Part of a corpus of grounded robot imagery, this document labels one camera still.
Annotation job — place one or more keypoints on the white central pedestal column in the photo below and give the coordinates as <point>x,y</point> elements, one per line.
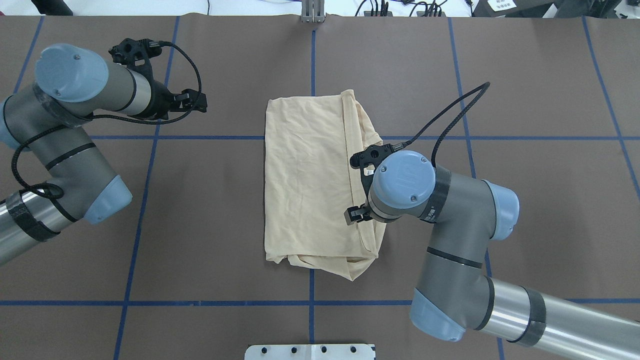
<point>327,351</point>

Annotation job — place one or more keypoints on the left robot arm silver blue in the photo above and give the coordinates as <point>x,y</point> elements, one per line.
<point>64,178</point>

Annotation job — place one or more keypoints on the aluminium frame post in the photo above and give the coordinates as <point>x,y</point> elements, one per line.
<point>313,11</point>

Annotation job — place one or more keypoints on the black box with label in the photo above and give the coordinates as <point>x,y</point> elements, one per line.
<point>510,8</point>

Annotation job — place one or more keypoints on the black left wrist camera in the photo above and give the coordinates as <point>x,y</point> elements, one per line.
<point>135,54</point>

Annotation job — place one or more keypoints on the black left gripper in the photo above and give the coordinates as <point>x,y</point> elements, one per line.
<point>161,101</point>

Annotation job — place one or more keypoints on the beige long sleeve shirt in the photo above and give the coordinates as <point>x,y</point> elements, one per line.
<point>309,183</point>

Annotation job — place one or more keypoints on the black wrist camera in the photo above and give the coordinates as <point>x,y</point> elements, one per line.
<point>135,54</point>
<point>368,160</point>

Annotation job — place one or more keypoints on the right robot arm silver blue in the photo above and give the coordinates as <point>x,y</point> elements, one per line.
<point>453,294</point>

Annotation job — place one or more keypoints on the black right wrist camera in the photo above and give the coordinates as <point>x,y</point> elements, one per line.
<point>368,160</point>

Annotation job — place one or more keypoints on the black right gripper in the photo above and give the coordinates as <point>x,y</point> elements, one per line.
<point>356,213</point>

